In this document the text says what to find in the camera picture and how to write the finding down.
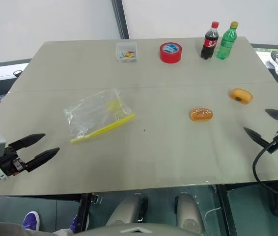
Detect grey robot torso edge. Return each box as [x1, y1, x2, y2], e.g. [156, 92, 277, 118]
[74, 222, 203, 236]

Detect orange doughnut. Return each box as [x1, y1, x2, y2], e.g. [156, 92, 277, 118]
[229, 88, 253, 105]

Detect clear box of coloured bits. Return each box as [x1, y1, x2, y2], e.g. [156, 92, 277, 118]
[115, 41, 138, 63]

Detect sesame bread bun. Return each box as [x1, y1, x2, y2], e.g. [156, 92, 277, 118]
[190, 107, 214, 122]

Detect red tape roll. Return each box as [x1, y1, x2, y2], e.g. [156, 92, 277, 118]
[159, 42, 183, 64]

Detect black metal table leg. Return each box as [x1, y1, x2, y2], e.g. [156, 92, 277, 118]
[76, 193, 92, 232]
[214, 183, 238, 236]

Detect clear yellow-zip plastic bag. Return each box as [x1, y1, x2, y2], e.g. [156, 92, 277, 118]
[63, 88, 137, 145]

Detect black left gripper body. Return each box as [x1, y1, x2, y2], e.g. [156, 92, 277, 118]
[0, 145, 29, 177]

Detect dark wall pillar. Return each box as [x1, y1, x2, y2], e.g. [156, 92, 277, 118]
[111, 0, 130, 40]

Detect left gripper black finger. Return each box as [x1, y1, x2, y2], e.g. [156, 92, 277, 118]
[26, 147, 60, 173]
[7, 133, 46, 151]

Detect green bottle yellow cap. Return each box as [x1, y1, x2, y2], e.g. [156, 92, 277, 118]
[216, 21, 239, 60]

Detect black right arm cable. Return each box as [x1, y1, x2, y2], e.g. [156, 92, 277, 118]
[252, 139, 278, 198]

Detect grey trousers of bystander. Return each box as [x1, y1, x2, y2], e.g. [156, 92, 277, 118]
[0, 222, 74, 236]

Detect purple shoe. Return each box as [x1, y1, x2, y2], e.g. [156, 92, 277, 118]
[22, 211, 40, 231]
[69, 213, 81, 233]

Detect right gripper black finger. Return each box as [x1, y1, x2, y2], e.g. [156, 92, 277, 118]
[264, 108, 278, 121]
[243, 127, 270, 148]

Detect white floor cable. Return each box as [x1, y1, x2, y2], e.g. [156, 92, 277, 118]
[203, 207, 221, 223]

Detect rounded grey robot leg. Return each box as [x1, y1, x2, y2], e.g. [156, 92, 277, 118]
[174, 192, 205, 235]
[105, 193, 149, 227]

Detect cola bottle red cap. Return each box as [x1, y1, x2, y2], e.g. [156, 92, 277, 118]
[200, 21, 220, 60]

